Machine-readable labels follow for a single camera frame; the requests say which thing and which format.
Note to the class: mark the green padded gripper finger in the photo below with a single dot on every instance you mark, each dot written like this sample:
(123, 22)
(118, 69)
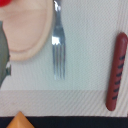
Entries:
(5, 69)

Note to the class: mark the yellow bread loaf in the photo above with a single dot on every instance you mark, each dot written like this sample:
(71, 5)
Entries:
(20, 121)

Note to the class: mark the grilled brown sausage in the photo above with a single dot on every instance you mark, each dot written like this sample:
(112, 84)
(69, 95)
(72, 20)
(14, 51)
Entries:
(116, 70)

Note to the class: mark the red tomato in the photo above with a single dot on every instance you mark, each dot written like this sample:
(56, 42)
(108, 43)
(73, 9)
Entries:
(4, 3)

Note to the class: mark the round wooden plate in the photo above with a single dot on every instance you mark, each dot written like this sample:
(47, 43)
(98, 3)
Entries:
(27, 24)

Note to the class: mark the beige woven placemat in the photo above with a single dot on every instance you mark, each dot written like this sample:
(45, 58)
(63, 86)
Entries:
(91, 27)

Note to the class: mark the fork with wooden handle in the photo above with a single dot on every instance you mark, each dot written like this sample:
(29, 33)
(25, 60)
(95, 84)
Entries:
(58, 43)

